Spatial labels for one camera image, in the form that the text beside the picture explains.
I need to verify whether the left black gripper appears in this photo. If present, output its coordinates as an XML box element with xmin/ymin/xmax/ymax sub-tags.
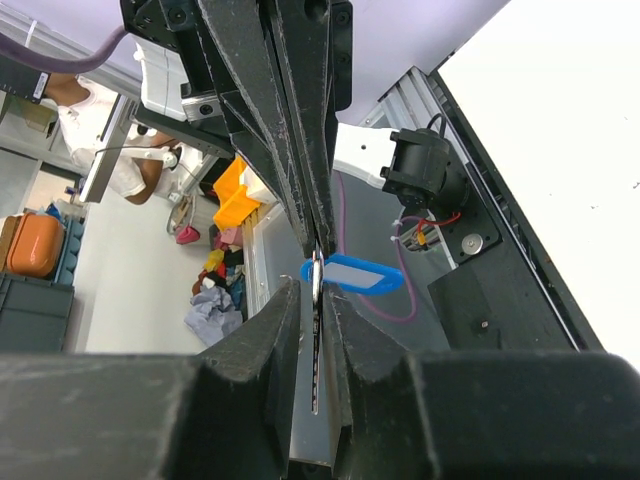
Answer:
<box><xmin>120</xmin><ymin>1</ymin><xmax>353</xmax><ymax>253</ymax></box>

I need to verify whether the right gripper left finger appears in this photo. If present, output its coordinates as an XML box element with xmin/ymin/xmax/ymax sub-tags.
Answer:
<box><xmin>1</xmin><ymin>278</ymin><xmax>301</xmax><ymax>479</ymax></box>

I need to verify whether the silver key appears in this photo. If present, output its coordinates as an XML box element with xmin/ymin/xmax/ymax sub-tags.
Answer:
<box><xmin>311</xmin><ymin>246</ymin><xmax>324</xmax><ymax>415</ymax></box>

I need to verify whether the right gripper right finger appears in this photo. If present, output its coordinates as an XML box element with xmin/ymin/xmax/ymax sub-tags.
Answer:
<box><xmin>323</xmin><ymin>287</ymin><xmax>639</xmax><ymax>479</ymax></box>

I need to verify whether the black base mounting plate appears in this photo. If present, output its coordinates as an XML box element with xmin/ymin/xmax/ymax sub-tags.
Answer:
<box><xmin>427</xmin><ymin>73</ymin><xmax>603</xmax><ymax>351</ymax></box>

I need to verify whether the blue key tag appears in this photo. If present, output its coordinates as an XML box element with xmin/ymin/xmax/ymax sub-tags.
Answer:
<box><xmin>323</xmin><ymin>253</ymin><xmax>404</xmax><ymax>296</ymax></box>

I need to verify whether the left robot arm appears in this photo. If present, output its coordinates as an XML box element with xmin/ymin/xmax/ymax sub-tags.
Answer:
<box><xmin>120</xmin><ymin>1</ymin><xmax>498</xmax><ymax>261</ymax></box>

